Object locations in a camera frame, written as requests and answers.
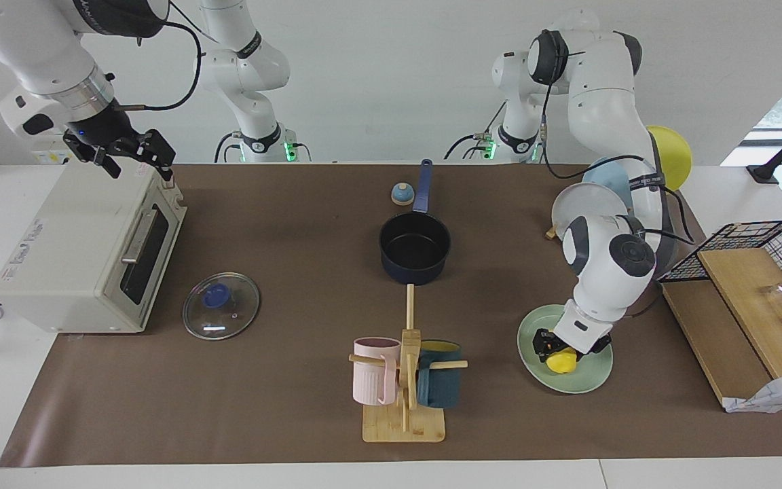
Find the light wooden board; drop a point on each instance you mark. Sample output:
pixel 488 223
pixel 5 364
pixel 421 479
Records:
pixel 757 305

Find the brown table mat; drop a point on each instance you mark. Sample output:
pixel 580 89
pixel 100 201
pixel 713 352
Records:
pixel 262 407

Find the beige toaster oven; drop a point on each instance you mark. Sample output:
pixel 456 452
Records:
pixel 72 258

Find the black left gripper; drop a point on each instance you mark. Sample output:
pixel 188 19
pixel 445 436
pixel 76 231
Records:
pixel 601 341

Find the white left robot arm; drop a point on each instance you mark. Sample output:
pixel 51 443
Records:
pixel 601 102

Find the grey plate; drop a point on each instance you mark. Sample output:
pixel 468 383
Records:
pixel 588 200

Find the wooden plate rack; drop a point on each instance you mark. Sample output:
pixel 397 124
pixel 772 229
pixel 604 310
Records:
pixel 552 233

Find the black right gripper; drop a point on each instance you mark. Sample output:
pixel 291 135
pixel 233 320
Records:
pixel 129 146

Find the yellow lemon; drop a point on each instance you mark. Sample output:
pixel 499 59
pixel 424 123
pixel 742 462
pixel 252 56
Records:
pixel 561 362

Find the wooden mug tree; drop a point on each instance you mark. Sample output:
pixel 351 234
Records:
pixel 404 428

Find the yellow plate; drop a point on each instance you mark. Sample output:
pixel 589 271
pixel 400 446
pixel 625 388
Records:
pixel 675 156

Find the dark teal mug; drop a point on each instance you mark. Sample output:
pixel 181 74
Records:
pixel 440 387

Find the green plate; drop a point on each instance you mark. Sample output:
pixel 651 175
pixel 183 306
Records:
pixel 581 382

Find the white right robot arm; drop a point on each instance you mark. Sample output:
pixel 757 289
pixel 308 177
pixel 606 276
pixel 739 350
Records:
pixel 24 47

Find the light blue plate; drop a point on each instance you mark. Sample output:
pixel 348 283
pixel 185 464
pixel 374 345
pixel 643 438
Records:
pixel 608 178

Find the white outlet box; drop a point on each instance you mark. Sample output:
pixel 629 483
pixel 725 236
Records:
pixel 48 157

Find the small blue bell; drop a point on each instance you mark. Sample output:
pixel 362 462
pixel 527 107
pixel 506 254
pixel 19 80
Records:
pixel 402 195

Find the pink mug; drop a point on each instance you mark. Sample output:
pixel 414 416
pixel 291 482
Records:
pixel 374 380

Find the glass lid blue knob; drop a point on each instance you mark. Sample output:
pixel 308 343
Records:
pixel 218 297

